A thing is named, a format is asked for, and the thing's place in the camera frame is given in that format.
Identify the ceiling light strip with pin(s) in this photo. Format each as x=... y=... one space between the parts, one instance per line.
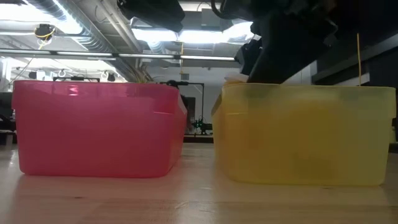
x=124 y=55

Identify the yellow plastic bin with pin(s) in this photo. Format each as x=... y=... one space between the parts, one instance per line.
x=311 y=137

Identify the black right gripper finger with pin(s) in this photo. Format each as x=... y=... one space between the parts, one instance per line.
x=289 y=53
x=248 y=57

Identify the silver ceiling air duct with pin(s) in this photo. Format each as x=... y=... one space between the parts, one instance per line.
x=93 y=28

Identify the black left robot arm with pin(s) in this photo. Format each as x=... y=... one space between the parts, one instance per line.
x=152 y=12

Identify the green-lit dark device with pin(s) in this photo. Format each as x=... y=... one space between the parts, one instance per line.
x=200 y=124

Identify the red-pink plastic bin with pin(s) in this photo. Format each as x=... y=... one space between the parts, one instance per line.
x=99 y=130

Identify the black metal stand frame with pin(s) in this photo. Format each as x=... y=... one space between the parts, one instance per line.
x=202 y=102

